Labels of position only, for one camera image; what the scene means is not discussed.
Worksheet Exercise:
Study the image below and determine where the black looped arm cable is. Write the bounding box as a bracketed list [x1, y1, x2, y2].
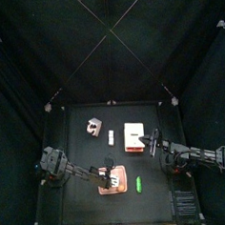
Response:
[158, 148, 189, 175]

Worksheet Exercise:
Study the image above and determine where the thin diagonal brace cord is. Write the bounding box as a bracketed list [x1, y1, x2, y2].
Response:
[70, 0, 175, 106]
[40, 0, 159, 106]

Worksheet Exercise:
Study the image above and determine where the white box with red base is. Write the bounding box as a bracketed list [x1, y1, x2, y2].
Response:
[122, 120, 147, 154]

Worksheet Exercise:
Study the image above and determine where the small white segmented block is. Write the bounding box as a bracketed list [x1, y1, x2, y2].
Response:
[106, 129, 116, 147]

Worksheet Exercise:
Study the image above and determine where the white toy block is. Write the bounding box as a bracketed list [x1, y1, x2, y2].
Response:
[109, 174, 121, 188]

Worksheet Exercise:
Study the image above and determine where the grey cube with holes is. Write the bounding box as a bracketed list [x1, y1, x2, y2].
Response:
[85, 116, 104, 138]

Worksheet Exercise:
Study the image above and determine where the pink copper square tray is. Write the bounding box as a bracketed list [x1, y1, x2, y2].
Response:
[95, 164, 130, 196]

